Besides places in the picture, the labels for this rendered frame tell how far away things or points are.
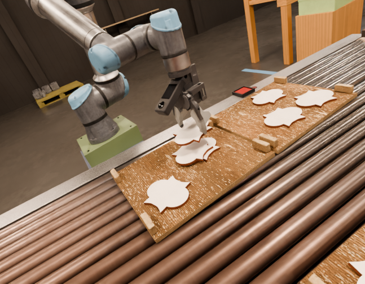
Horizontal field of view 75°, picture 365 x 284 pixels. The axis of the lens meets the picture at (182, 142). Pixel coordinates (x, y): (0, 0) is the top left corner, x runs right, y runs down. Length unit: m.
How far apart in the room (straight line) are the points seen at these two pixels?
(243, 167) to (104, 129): 0.65
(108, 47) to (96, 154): 0.54
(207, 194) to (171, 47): 0.40
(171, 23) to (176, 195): 0.44
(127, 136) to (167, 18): 0.59
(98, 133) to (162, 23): 0.60
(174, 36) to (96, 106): 0.54
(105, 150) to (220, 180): 0.59
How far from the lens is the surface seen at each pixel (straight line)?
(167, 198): 0.65
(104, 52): 0.67
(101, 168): 0.98
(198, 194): 0.65
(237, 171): 0.68
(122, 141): 1.10
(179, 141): 0.76
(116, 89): 1.12
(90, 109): 1.08
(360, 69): 1.29
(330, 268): 0.52
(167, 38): 0.67
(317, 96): 1.00
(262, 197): 0.63
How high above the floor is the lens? 1.38
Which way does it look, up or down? 30 degrees down
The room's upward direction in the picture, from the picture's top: 19 degrees counter-clockwise
